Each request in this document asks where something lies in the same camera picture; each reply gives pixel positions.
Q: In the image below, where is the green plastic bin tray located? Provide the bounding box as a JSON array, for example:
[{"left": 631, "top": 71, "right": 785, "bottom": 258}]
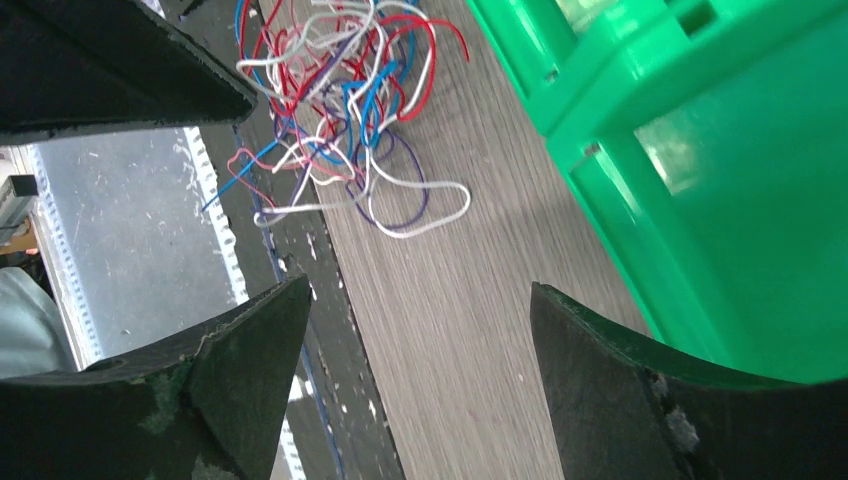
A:
[{"left": 470, "top": 0, "right": 847, "bottom": 384}]

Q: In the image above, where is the perforated metal rail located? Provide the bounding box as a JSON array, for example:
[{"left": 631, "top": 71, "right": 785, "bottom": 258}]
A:
[{"left": 13, "top": 125, "right": 306, "bottom": 480}]

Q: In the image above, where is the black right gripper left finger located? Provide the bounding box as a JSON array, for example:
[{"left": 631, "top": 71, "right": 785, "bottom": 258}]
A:
[{"left": 1, "top": 275, "right": 312, "bottom": 479}]

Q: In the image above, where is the coloured cable bundle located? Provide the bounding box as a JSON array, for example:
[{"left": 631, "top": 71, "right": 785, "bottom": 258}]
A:
[{"left": 200, "top": 0, "right": 473, "bottom": 240}]

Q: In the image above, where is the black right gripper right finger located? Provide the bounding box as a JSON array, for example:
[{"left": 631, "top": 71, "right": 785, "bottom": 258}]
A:
[{"left": 530, "top": 283, "right": 847, "bottom": 479}]

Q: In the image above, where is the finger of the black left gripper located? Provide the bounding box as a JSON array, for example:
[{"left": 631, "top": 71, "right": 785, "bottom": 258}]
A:
[{"left": 1, "top": 1, "right": 257, "bottom": 145}]

